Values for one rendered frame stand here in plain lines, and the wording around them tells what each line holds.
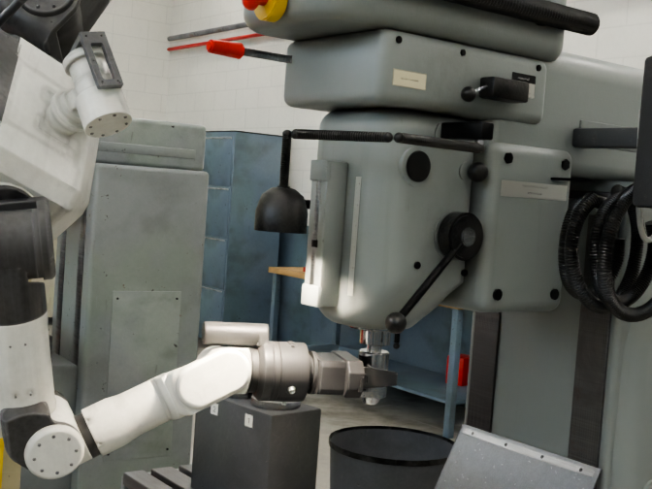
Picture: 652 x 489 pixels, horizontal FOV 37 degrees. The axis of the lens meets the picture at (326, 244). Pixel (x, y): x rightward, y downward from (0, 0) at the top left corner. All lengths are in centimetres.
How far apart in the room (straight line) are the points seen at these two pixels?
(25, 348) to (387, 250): 50
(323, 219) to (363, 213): 6
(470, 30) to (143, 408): 70
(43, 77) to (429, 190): 57
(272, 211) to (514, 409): 70
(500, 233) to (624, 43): 511
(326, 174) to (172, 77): 998
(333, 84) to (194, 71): 950
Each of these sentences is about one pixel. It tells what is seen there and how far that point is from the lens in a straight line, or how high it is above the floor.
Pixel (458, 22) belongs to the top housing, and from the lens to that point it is 139.
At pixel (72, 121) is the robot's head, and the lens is 139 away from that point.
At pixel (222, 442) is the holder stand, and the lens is 181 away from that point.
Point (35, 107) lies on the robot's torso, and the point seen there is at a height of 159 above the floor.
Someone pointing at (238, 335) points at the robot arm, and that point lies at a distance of 142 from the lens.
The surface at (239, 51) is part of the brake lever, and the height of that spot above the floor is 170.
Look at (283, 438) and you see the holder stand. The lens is 172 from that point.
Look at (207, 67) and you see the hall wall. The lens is 1063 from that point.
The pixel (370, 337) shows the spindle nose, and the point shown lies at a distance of 146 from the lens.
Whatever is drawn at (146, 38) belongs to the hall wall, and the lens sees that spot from 1134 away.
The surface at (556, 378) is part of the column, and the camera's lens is 172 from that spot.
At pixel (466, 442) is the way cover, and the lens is 186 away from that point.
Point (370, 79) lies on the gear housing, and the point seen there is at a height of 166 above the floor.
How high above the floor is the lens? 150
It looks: 3 degrees down
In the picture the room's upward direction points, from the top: 4 degrees clockwise
